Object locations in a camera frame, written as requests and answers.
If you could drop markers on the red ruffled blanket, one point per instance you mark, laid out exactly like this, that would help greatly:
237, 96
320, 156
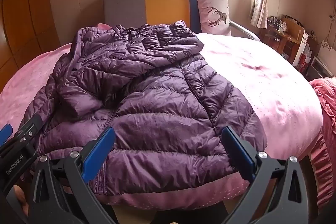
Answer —
325, 119

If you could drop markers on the wooden wardrobe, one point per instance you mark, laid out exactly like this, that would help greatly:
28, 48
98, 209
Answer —
23, 16

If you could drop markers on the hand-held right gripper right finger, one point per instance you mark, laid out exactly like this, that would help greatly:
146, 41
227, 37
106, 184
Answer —
240, 154

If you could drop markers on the purple puffer jacket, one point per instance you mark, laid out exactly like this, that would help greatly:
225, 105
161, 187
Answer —
157, 98

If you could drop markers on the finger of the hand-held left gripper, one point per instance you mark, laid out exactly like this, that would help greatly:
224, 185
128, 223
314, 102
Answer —
5, 133
31, 125

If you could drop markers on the deer print pillow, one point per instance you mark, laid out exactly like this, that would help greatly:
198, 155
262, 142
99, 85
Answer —
214, 10

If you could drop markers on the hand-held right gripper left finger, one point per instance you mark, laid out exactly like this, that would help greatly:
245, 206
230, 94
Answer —
98, 151

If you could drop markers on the cluttered wooden desk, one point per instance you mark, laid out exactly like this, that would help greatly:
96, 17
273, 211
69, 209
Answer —
287, 37

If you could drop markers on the grey bed rail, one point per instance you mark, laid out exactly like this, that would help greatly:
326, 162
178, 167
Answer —
246, 32

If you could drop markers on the pink bed blanket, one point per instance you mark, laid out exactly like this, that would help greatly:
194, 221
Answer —
267, 87

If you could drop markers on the person's left hand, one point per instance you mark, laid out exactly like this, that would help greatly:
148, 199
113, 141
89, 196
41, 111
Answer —
21, 197

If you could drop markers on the white framed panel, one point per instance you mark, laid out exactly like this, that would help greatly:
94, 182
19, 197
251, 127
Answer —
320, 67

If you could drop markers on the grey yellow blue headboard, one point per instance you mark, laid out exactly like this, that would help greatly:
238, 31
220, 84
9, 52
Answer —
165, 3

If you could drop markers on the red bag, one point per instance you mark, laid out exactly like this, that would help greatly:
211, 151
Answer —
305, 62

